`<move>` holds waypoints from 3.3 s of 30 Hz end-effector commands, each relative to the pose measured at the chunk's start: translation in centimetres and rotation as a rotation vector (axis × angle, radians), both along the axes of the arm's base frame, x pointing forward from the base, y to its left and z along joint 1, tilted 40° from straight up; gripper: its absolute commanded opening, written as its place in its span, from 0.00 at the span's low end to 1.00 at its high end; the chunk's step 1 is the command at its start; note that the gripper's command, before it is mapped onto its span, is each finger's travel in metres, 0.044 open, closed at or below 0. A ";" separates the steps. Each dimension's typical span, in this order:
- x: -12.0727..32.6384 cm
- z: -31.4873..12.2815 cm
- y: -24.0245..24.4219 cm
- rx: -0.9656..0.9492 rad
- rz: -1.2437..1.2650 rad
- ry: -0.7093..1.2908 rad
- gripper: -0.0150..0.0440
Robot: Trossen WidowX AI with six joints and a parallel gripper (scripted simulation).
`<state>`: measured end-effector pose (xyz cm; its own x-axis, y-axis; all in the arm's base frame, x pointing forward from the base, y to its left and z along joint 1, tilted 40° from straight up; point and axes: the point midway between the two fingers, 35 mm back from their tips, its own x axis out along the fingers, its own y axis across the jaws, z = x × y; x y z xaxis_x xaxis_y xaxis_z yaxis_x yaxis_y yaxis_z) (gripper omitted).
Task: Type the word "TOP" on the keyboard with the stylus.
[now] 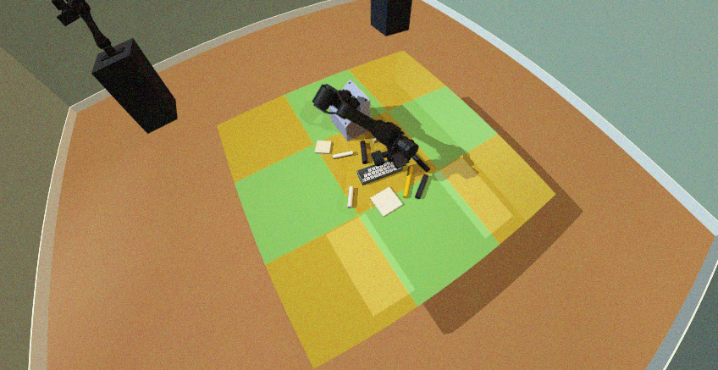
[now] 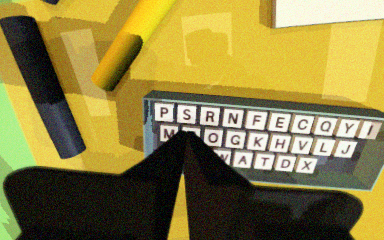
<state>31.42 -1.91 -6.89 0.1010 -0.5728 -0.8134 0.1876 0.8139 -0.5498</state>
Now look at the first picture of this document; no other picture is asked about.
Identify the small keyboard with keys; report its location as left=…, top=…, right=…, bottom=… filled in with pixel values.
left=357, top=159, right=403, bottom=185

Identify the cream flat square block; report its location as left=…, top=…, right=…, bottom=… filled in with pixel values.
left=315, top=141, right=331, bottom=154

